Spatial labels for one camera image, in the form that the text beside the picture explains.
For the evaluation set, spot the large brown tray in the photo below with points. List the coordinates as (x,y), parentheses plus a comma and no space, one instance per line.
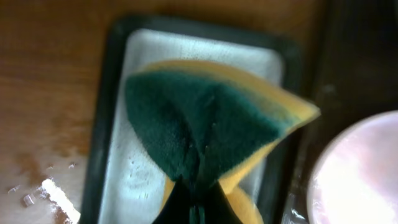
(355,76)

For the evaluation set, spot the green and yellow sponge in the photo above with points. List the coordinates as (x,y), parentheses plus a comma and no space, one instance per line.
(205,122)

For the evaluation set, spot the small dark green tray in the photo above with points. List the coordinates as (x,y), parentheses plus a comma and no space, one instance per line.
(122,184)

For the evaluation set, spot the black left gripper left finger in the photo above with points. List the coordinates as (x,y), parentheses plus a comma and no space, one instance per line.
(177,207)

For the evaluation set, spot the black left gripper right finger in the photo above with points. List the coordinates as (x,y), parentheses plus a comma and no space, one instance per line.
(214,207)

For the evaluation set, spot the pinkish white plate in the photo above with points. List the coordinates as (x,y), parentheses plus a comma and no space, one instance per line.
(355,178)

